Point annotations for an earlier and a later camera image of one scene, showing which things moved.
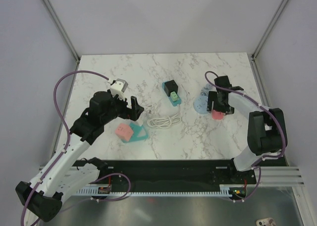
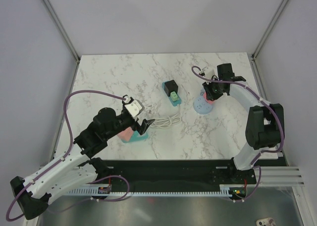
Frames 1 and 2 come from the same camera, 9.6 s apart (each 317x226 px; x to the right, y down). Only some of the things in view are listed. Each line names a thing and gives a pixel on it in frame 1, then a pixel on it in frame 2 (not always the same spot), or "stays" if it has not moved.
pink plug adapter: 217,115 to 209,101
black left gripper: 132,114 to 145,124
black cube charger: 170,86 stays
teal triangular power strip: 139,133 stays
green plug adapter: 174,96 stays
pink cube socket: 125,131 stays
